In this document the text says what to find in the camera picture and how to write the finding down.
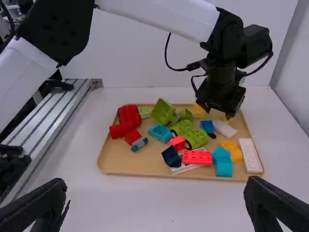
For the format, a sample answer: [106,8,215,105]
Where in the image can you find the black cable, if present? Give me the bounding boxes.
[164,32,202,73]
[238,49,275,78]

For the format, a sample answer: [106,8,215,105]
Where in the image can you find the long white toy plate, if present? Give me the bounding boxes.
[238,137,264,174]

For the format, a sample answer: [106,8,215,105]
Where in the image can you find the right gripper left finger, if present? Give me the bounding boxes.
[0,178,71,232]

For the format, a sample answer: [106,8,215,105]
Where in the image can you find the blue grey toy brick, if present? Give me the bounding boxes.
[130,137,149,153]

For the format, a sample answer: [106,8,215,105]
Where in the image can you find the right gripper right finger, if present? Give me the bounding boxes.
[243,175,309,232]

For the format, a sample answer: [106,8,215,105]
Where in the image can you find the orange yellow toy brick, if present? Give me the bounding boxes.
[218,140,243,163]

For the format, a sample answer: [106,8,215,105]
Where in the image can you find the small green toy brick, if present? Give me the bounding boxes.
[177,108,194,123]

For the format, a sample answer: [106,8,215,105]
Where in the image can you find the long coral toy brick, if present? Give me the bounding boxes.
[182,149,213,167]

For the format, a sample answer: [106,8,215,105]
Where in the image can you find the dark navy toy brick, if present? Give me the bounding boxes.
[161,145,183,168]

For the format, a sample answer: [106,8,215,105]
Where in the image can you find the small coral toy brick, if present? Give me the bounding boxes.
[169,135,187,152]

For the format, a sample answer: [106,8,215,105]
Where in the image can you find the green toy car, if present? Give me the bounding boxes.
[169,119,210,150]

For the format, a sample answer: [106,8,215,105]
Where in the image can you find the tan tray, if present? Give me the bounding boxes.
[97,103,264,182]

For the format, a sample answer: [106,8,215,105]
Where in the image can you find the white toy brick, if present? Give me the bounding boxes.
[213,119,239,139]

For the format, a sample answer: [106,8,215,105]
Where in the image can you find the large lime green toy brick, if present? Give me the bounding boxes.
[150,98,179,127]

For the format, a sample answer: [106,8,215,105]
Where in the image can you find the thin white toy plate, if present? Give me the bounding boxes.
[169,145,211,175]

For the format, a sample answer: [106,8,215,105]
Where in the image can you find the red toy brick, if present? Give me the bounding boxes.
[117,104,142,128]
[124,129,143,146]
[109,121,136,140]

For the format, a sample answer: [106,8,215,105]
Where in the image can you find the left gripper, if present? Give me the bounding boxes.
[195,77,247,121]

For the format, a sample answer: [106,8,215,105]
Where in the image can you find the silver rails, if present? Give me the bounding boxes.
[0,78,104,206]

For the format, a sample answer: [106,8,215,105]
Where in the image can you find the pale green toy brick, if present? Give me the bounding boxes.
[138,106,153,120]

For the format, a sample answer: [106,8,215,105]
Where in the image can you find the cyan toy brick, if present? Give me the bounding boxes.
[215,160,234,178]
[212,145,232,165]
[147,123,173,144]

